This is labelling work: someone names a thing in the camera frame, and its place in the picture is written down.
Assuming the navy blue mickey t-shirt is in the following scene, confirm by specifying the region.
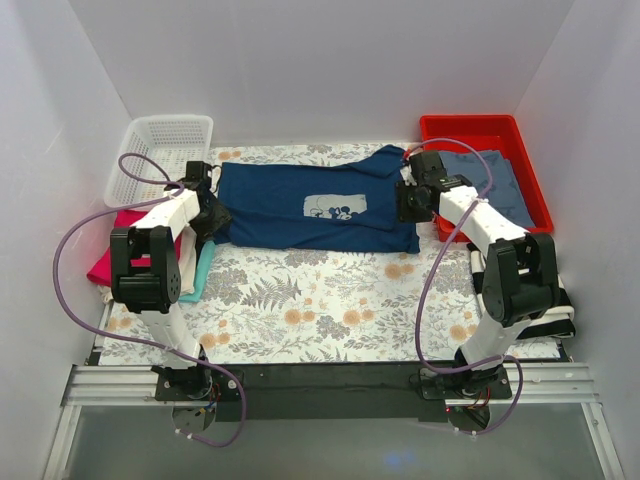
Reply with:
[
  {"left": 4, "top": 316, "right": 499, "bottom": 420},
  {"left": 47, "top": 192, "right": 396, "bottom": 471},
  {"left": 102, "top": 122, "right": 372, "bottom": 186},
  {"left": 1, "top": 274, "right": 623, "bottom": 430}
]
[{"left": 218, "top": 145, "right": 420, "bottom": 254}]

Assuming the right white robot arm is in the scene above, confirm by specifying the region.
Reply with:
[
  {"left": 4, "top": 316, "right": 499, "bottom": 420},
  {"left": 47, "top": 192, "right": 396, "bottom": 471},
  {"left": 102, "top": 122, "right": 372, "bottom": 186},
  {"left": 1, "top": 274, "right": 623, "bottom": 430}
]
[{"left": 396, "top": 150, "right": 560, "bottom": 399}]

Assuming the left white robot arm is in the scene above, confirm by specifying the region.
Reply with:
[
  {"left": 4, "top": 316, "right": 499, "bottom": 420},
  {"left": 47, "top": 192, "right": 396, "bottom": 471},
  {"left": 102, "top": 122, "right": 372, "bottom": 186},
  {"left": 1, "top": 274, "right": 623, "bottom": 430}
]
[{"left": 110, "top": 161, "right": 231, "bottom": 401}]

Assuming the teal folded t-shirt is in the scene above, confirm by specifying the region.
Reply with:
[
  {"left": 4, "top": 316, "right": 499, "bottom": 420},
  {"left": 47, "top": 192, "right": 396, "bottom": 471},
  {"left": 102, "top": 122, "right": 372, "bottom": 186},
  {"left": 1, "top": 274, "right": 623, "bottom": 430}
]
[{"left": 179, "top": 241, "right": 216, "bottom": 303}]

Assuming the red plastic tray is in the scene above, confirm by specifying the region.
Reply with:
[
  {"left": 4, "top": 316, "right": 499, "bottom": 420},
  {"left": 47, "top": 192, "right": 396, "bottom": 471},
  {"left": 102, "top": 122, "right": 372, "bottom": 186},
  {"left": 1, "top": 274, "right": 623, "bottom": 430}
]
[{"left": 420, "top": 114, "right": 554, "bottom": 234}]

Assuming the grey-blue folded t-shirt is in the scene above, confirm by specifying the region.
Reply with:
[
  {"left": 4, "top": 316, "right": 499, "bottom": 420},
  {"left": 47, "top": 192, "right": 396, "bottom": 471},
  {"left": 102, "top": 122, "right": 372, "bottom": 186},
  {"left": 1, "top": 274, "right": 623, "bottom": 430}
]
[{"left": 440, "top": 150, "right": 534, "bottom": 228}]

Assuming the white plastic basket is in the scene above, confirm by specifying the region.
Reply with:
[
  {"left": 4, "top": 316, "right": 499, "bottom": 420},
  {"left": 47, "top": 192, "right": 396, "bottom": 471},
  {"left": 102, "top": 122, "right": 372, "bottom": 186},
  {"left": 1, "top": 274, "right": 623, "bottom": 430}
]
[{"left": 104, "top": 114, "right": 214, "bottom": 208}]

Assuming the floral patterned table mat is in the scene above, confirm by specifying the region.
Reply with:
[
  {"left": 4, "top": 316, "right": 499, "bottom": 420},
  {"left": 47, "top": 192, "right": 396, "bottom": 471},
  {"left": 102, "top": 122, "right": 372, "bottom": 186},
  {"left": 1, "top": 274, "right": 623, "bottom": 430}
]
[{"left": 98, "top": 142, "right": 561, "bottom": 365}]

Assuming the black white striped shirt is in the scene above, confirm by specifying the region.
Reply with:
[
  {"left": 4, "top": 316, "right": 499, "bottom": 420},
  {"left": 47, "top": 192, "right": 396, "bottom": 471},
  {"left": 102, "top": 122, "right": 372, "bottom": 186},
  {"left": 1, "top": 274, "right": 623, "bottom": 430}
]
[{"left": 467, "top": 243, "right": 576, "bottom": 340}]

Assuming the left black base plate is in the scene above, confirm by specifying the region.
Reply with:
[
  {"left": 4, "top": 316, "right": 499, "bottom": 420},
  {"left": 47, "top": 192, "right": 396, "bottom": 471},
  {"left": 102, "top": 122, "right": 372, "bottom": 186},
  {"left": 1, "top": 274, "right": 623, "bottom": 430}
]
[{"left": 152, "top": 366, "right": 243, "bottom": 402}]

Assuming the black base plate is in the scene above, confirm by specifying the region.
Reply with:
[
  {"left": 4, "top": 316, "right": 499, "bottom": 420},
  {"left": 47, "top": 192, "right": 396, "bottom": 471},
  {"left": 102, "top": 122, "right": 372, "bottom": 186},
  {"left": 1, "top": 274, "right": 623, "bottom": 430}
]
[
  {"left": 152, "top": 366, "right": 243, "bottom": 402},
  {"left": 419, "top": 366, "right": 512, "bottom": 400}
]

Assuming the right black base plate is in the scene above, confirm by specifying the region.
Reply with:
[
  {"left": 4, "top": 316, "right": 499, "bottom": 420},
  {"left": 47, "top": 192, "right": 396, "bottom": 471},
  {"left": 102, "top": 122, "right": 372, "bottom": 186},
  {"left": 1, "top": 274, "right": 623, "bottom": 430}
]
[{"left": 419, "top": 366, "right": 512, "bottom": 400}]

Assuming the aluminium mounting rail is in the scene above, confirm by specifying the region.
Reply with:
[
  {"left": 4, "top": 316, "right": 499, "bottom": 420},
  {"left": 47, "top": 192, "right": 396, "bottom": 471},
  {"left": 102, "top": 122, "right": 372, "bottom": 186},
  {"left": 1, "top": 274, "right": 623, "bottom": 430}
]
[{"left": 62, "top": 362, "right": 600, "bottom": 407}]

